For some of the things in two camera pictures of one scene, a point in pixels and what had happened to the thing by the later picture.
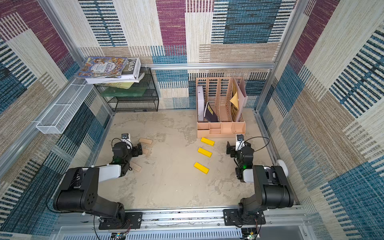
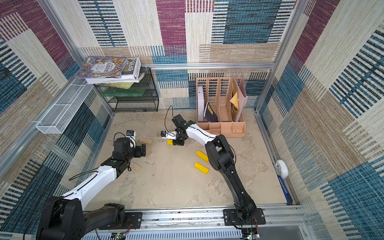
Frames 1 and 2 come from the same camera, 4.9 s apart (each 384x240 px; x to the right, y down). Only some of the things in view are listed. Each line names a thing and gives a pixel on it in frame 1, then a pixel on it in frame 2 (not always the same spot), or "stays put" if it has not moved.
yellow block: x=201 y=168 stays put
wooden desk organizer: x=220 y=103 stays put
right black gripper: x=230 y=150 to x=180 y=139
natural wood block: x=145 y=140 stays put
